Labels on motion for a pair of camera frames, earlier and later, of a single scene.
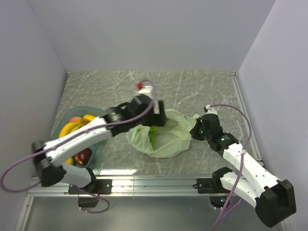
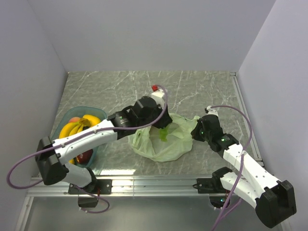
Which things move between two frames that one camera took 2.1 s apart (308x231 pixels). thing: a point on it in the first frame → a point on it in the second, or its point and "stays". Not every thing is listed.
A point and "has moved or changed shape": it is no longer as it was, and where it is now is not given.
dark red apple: (83, 156) stays
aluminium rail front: (130, 186) stays
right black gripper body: (198, 132) stays
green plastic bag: (166, 140) has moved or changed shape
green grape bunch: (152, 134) → (163, 133)
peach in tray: (75, 119) stays
